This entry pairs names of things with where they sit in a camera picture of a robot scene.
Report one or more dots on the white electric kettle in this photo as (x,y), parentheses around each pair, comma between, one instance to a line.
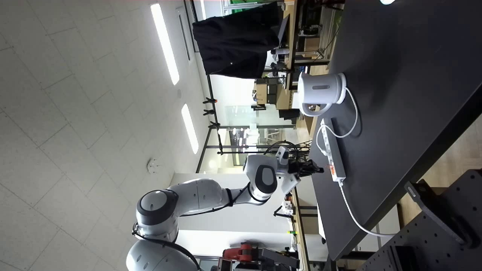
(320,92)

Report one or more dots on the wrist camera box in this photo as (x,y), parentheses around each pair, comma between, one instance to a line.
(281,153)

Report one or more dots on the black mount bracket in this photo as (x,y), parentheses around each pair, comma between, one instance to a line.
(444,212)

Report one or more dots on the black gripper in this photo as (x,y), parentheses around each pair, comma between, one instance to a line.
(299,167)

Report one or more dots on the black metal frame stand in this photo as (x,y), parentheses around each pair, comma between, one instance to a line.
(204,150)

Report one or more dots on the red machine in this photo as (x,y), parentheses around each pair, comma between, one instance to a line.
(242,251)

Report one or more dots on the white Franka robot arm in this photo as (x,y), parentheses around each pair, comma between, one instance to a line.
(200,196)

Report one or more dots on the black hanging cloth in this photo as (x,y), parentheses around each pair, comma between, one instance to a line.
(233,39)

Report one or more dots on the long ceiling light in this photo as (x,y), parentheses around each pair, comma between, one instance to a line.
(164,42)

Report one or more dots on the short ceiling light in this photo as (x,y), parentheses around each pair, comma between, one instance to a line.
(188,128)

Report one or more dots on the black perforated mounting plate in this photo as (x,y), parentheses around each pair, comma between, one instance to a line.
(426,245)

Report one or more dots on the round ceiling smoke detector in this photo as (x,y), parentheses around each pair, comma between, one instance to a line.
(150,164)

